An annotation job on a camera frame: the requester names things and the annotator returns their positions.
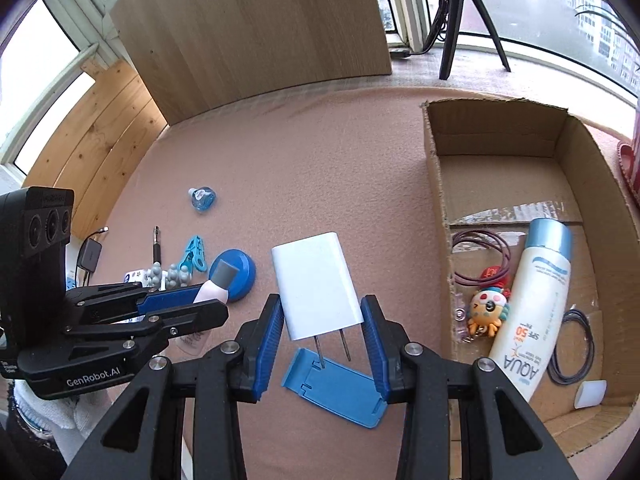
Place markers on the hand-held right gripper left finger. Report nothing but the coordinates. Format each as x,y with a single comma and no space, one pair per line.
267,350

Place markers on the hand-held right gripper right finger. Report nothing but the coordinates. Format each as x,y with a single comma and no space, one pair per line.
375,355

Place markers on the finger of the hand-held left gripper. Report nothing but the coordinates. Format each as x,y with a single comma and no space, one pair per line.
165,299
200,312

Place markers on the star-printed tissue packet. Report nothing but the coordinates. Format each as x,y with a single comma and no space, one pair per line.
134,276

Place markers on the white tube with grey cap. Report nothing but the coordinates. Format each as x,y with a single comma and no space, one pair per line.
222,274

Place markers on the black pen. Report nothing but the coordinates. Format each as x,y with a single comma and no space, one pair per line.
156,247

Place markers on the blue clip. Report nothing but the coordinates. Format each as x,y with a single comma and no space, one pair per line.
195,255

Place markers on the blue phone stand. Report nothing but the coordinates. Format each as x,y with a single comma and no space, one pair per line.
330,390

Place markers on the blue round lid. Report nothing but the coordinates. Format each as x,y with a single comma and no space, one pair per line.
245,272

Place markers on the white charger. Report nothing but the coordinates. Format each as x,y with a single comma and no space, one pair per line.
315,285

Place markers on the white blue sunscreen bottle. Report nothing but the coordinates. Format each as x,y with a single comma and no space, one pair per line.
535,300

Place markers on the small white block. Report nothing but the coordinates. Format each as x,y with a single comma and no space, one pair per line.
590,394

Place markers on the cardboard box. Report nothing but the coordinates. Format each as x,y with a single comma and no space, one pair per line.
500,175

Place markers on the person's left forearm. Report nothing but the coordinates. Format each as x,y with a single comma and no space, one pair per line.
25,450

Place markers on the person's left hand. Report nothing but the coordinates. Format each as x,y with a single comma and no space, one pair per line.
60,412

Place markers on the black power adapter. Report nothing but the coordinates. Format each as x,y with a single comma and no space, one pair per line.
90,255

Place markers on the pine plank board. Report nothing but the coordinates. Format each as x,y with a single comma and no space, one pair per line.
100,150

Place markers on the light oak board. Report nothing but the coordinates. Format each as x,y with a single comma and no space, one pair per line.
250,35

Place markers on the pink saucer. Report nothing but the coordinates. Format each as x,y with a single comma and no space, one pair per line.
625,160

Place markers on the black tripod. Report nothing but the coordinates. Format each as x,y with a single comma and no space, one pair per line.
452,10

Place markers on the white window frame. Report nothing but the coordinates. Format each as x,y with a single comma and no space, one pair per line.
410,10

